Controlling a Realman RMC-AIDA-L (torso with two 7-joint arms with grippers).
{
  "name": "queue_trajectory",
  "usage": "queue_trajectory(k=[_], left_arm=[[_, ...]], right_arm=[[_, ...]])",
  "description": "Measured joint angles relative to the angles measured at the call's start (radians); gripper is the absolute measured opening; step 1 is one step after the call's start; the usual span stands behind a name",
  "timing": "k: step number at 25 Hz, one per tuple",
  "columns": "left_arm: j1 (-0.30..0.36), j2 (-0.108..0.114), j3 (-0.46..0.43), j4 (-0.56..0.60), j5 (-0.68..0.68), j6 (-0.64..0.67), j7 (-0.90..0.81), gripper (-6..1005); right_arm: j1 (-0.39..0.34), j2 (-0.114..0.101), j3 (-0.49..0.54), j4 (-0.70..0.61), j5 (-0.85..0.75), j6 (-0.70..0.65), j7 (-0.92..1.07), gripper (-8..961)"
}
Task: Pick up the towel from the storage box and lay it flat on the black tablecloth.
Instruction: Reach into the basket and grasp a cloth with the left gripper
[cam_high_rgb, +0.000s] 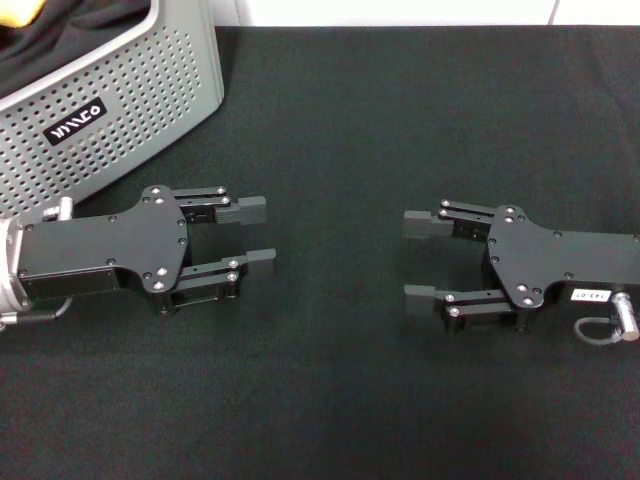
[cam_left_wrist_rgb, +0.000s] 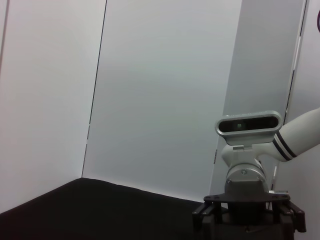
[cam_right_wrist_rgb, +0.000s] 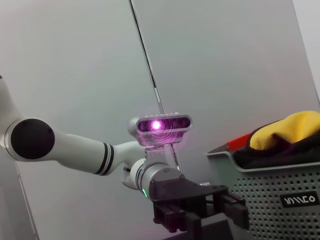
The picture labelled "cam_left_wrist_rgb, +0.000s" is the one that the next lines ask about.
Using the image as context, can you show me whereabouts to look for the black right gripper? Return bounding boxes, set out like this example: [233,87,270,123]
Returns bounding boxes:
[191,191,307,240]

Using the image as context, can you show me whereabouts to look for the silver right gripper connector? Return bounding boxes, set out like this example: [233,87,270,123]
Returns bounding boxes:
[268,189,290,197]

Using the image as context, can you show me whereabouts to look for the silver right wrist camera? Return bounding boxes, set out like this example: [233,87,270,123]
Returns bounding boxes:
[215,110,283,146]

